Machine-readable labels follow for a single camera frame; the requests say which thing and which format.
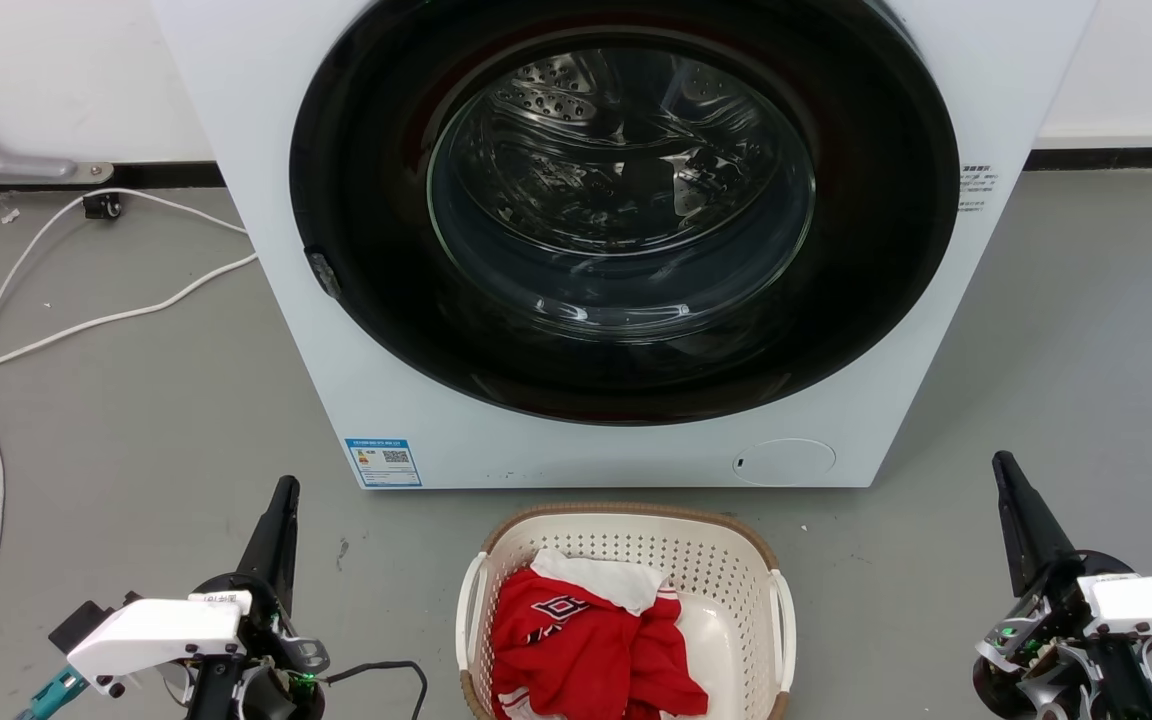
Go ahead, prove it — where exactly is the grey washer door latch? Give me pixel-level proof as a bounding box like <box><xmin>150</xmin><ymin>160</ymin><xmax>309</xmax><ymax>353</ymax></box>
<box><xmin>304</xmin><ymin>246</ymin><xmax>343</xmax><ymax>300</ymax></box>

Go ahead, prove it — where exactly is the round white filter cover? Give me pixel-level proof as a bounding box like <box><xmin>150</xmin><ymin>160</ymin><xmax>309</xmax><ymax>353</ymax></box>
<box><xmin>732</xmin><ymin>438</ymin><xmax>838</xmax><ymax>489</ymax></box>

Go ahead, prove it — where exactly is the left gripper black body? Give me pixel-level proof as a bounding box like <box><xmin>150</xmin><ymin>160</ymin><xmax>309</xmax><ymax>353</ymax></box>
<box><xmin>184</xmin><ymin>573</ymin><xmax>330</xmax><ymax>720</ymax></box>

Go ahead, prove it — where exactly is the white cloth garment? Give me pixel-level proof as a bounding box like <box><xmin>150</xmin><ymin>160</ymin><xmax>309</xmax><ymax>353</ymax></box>
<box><xmin>530</xmin><ymin>546</ymin><xmax>670</xmax><ymax>616</ymax></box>

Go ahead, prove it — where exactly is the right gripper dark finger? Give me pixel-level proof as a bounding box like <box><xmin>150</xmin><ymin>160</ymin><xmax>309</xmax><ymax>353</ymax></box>
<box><xmin>992</xmin><ymin>450</ymin><xmax>1079</xmax><ymax>599</ymax></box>

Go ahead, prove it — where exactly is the red jersey garment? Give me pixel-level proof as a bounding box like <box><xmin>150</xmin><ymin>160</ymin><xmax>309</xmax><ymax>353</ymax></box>
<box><xmin>489</xmin><ymin>568</ymin><xmax>710</xmax><ymax>720</ymax></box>

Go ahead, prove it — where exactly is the blue energy label sticker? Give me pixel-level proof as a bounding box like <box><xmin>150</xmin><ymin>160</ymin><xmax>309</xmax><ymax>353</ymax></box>
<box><xmin>344</xmin><ymin>437</ymin><xmax>424</xmax><ymax>489</ymax></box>

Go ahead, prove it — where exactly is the white front-load washing machine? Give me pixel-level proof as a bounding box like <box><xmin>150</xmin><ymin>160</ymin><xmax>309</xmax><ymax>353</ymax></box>
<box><xmin>151</xmin><ymin>0</ymin><xmax>1102</xmax><ymax>491</ymax></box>

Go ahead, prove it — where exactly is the steel washer drum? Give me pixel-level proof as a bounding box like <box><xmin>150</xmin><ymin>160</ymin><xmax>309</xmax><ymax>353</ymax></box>
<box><xmin>429</xmin><ymin>45</ymin><xmax>817</xmax><ymax>343</ymax></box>

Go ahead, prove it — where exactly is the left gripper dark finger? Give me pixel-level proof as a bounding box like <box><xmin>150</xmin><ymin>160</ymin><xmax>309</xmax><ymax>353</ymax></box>
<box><xmin>235</xmin><ymin>475</ymin><xmax>301</xmax><ymax>613</ymax></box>

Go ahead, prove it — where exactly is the small text sticker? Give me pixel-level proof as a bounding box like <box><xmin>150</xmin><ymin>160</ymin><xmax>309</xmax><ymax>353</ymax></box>
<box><xmin>957</xmin><ymin>162</ymin><xmax>998</xmax><ymax>214</ymax></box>

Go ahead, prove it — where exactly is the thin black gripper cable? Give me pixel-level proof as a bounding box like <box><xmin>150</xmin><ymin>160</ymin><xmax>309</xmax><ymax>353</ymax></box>
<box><xmin>320</xmin><ymin>659</ymin><xmax>430</xmax><ymax>720</ymax></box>

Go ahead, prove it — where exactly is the cream perforated laundry basket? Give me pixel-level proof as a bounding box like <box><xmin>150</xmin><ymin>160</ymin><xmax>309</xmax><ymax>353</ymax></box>
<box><xmin>454</xmin><ymin>502</ymin><xmax>798</xmax><ymax>720</ymax></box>

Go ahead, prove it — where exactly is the black round washer door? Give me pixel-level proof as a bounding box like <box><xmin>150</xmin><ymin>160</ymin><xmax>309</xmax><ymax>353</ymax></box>
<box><xmin>289</xmin><ymin>0</ymin><xmax>960</xmax><ymax>426</ymax></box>

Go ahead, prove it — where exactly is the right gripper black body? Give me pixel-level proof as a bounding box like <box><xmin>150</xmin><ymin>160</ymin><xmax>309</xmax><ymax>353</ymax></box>
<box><xmin>972</xmin><ymin>549</ymin><xmax>1152</xmax><ymax>720</ymax></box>

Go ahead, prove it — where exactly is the teal connector clip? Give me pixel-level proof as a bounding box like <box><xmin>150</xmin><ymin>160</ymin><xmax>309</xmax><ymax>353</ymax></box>
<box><xmin>18</xmin><ymin>667</ymin><xmax>89</xmax><ymax>720</ymax></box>

